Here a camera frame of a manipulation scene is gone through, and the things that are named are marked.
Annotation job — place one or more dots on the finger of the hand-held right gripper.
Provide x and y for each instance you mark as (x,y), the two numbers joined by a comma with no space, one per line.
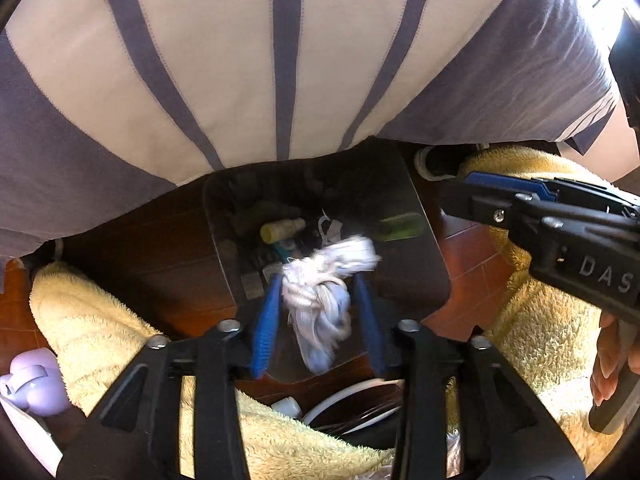
(480,205)
(500,183)

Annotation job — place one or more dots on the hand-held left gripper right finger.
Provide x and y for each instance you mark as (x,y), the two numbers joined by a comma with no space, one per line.
(370,320)

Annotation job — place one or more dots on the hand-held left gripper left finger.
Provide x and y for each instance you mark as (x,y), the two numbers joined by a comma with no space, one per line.
(265,320)

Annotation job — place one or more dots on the white cloth bundle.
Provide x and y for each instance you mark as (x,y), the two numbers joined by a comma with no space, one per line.
(320,305)

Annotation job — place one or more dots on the dark trash bin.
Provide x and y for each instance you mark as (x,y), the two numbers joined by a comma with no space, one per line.
(410,270)

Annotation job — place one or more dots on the green bottle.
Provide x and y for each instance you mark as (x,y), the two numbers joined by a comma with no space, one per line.
(402,226)

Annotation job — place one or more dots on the yellow bottle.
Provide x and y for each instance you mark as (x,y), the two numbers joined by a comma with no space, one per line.
(281,230)

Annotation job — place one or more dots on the person's right hand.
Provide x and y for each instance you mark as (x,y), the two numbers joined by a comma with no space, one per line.
(609,360)

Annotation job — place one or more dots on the dark shoe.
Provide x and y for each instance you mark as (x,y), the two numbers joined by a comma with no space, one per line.
(435,162)

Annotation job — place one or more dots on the white round rim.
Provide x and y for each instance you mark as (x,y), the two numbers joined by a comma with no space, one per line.
(345,395)

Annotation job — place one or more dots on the yellow fleece pants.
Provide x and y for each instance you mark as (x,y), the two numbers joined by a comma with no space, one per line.
(90,320)

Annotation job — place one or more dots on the white paper sheet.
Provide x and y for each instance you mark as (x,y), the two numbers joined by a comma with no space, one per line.
(25,435)

